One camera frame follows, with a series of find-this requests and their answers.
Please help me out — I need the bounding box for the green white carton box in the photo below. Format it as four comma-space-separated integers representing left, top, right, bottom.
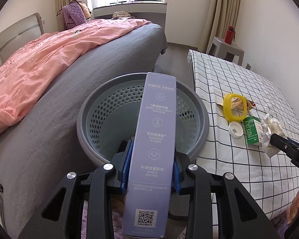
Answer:
243, 116, 265, 146

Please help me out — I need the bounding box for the grey plastic stool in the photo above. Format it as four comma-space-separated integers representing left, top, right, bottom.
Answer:
209, 36, 245, 64

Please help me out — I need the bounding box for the yellow ring lid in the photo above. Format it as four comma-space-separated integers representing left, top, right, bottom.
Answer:
223, 93, 247, 122

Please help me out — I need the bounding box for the purple quilted bag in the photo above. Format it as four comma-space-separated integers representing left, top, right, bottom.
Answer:
62, 4, 86, 29

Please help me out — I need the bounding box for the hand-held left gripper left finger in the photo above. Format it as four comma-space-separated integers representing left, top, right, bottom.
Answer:
17, 139, 135, 239

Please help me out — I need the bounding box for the beige quilted bag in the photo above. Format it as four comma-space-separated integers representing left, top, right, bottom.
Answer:
70, 0, 92, 20

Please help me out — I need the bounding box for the white window sill ledge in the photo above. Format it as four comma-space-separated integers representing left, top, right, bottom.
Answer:
93, 2, 167, 22

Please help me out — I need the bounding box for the purple toothpaste box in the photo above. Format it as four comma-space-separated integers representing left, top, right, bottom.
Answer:
122, 72, 178, 238

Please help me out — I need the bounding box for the person's right hand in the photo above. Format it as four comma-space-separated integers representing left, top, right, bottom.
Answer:
286, 189, 299, 226

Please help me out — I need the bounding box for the brown snack wrapper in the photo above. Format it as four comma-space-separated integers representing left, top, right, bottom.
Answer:
215, 97, 257, 111

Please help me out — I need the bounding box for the pink duvet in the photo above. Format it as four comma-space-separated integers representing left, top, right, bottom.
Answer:
0, 19, 151, 143

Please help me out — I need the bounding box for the grey perforated plastic basket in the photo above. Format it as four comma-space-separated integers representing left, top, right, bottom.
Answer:
77, 73, 210, 166

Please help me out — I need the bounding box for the grey padded headboard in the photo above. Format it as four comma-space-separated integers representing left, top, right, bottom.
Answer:
0, 13, 45, 68

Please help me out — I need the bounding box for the red water bottle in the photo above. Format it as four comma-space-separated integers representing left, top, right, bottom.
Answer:
224, 25, 236, 44

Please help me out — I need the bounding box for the purple fluffy slipper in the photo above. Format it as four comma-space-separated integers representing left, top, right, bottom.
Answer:
271, 214, 297, 239
81, 199, 125, 239

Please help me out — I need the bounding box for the white tissue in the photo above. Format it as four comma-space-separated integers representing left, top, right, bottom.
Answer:
260, 114, 287, 158

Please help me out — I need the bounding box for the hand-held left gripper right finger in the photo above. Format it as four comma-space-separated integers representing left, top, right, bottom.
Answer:
172, 153, 281, 239

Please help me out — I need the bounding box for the white round cap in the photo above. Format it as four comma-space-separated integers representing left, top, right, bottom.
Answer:
228, 121, 243, 138

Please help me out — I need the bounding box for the white black checked tablecloth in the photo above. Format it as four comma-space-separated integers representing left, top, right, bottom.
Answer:
187, 50, 299, 226

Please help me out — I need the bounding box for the beige crumpled garment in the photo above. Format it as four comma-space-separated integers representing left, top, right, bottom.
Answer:
112, 11, 135, 20

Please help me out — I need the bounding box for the grey sheeted bed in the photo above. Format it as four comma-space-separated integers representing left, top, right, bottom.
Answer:
0, 23, 168, 229

